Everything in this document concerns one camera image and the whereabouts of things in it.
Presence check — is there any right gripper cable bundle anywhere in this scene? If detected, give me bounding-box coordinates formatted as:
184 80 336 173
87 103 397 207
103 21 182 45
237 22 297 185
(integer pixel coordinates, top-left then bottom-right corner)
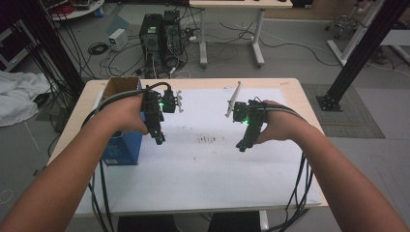
252 96 314 232

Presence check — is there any white desk with legs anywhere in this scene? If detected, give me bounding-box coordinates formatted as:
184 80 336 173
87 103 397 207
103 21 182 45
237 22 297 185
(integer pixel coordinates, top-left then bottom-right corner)
189 0 294 69

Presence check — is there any round white table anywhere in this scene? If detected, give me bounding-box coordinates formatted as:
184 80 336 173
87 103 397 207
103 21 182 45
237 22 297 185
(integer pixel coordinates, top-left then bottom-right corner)
47 0 105 22

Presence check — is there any white metal stand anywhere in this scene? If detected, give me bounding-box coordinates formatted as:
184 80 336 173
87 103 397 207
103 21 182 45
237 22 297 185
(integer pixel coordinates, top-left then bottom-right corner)
327 0 386 67

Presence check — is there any coiled black cable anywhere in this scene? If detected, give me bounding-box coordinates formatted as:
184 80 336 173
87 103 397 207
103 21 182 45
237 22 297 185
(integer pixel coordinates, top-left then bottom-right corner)
87 42 110 56

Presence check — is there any black post with cables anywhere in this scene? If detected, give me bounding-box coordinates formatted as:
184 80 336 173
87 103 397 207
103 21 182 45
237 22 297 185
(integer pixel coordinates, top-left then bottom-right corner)
13 0 85 98

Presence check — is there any blue cardboard box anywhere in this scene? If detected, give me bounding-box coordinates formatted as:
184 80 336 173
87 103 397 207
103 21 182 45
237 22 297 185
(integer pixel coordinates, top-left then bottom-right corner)
101 76 145 167

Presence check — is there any black aluminium post with base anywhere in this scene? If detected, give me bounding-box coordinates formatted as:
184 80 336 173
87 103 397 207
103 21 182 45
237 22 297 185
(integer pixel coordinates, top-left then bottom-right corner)
315 0 410 113

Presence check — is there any white table leg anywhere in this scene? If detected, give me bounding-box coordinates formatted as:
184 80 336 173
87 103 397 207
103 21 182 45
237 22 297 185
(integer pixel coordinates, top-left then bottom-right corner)
258 210 271 232

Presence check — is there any small white device box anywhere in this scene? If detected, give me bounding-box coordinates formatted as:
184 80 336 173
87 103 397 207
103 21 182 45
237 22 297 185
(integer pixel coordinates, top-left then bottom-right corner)
107 28 130 52

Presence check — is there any grey floor mat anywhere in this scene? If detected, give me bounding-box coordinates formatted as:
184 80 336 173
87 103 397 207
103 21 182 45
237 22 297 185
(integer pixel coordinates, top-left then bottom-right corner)
302 83 387 139

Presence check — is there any black floor cable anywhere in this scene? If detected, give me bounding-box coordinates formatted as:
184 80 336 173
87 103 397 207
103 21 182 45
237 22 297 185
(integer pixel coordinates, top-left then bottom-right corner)
220 21 333 67

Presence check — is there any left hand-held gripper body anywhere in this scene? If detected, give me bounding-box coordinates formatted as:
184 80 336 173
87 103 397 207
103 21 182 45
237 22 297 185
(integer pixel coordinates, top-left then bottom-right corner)
140 90 184 134

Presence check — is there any black computer tower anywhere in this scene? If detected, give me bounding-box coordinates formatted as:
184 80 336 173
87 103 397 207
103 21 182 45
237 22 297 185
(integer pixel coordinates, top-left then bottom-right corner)
161 9 184 71
138 13 164 79

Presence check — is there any person's right hand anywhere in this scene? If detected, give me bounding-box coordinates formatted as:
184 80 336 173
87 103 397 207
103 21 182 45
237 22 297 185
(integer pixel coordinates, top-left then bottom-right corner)
255 100 308 145

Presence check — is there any white crumpled cloth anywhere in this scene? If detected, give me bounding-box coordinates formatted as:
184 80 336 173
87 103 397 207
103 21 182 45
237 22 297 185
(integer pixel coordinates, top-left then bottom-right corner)
0 70 51 128

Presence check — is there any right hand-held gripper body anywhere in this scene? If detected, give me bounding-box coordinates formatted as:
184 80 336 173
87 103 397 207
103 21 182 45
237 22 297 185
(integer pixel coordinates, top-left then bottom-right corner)
225 80 269 139

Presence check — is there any white paper sheet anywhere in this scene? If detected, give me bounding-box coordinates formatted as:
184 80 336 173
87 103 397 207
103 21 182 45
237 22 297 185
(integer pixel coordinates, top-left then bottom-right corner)
74 87 323 217

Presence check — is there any person's left hand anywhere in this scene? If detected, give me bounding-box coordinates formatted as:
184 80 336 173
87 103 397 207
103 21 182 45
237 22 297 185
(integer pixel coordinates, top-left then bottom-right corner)
96 93 150 136

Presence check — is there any office chair base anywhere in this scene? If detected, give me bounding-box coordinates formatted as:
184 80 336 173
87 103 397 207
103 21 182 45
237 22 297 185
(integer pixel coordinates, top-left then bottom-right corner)
324 14 361 38

